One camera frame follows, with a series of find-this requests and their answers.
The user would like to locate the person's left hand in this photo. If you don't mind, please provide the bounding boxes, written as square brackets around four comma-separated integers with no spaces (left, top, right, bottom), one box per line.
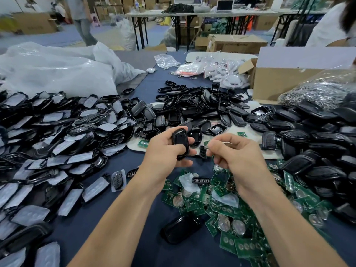
[139,127,194,190]

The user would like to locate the person's right hand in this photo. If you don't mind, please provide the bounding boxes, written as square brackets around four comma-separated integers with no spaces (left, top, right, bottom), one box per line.
[207,133,269,200]

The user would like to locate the small black key part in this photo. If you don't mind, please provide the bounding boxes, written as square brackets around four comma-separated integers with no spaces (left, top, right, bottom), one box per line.
[199,145,213,159]

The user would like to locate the glossy black key fob shell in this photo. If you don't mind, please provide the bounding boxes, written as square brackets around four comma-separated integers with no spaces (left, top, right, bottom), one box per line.
[172,128,190,161]

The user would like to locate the person's left forearm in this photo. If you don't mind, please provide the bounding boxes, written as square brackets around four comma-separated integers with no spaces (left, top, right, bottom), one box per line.
[67,175,168,267]

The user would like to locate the person's right forearm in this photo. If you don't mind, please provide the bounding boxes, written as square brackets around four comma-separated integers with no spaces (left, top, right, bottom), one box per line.
[239,188,350,267]

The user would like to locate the clear plastic film piece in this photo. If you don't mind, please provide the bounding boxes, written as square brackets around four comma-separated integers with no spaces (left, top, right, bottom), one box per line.
[211,190,240,208]
[178,172,201,193]

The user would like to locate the heap of open black casings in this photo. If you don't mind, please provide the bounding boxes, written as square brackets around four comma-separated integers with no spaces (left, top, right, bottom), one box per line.
[135,80,268,148]

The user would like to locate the matte black key fob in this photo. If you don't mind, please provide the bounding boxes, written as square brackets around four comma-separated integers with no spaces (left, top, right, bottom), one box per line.
[162,214,204,245]

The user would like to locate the bagged black key remote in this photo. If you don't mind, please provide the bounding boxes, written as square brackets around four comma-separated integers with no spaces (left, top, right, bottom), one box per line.
[111,169,127,192]

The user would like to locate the pile of green circuit boards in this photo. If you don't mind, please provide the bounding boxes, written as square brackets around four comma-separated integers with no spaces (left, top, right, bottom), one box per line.
[161,161,335,267]

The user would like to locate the scattered silver coin batteries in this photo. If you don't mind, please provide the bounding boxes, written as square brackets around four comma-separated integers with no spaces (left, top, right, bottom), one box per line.
[166,163,329,238]

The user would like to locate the pile of white packets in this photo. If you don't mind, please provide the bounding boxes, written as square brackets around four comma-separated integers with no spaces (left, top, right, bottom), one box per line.
[173,51,258,90]

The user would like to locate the pile of assembled black remotes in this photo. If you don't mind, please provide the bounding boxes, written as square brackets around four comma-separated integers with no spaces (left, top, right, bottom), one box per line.
[250,92,356,218]

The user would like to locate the large open cardboard box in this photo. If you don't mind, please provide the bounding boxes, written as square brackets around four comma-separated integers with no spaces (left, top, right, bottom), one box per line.
[239,47,356,105]

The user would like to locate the small clear plastic bag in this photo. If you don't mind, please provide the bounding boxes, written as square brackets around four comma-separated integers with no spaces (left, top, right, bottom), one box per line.
[154,53,181,69]

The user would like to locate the brown cardboard box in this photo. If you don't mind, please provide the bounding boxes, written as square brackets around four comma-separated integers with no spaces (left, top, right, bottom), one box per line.
[207,34,269,55]

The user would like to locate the dark blue table cloth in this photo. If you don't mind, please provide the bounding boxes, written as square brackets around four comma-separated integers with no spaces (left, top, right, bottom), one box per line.
[50,51,356,267]

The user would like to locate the large white plastic bag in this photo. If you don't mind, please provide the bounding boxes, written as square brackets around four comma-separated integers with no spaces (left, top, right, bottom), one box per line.
[93,42,147,87]

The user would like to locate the clear bag of metal rings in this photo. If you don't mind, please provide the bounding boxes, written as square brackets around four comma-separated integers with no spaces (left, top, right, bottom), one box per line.
[278,70,356,111]

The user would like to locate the pile of film-covered black shells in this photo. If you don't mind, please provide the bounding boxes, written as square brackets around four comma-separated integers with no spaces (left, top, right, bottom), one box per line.
[0,90,140,267]

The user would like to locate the long folding table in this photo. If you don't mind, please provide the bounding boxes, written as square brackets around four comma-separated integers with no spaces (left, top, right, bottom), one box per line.
[125,8,329,52]

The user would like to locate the white woven sack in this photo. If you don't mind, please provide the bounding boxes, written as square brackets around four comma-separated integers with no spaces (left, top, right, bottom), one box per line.
[111,18,137,51]

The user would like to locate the white laptop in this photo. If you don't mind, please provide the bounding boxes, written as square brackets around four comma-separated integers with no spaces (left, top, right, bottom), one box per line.
[216,0,235,13]

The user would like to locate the heap of dark parts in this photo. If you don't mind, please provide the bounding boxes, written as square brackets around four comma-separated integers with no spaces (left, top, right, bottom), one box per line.
[161,3,196,14]

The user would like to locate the large clear plastic bag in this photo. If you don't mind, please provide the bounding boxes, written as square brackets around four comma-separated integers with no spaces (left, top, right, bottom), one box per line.
[0,42,119,98]

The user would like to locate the large brown carton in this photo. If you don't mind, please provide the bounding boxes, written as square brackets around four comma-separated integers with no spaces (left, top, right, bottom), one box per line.
[11,12,58,35]

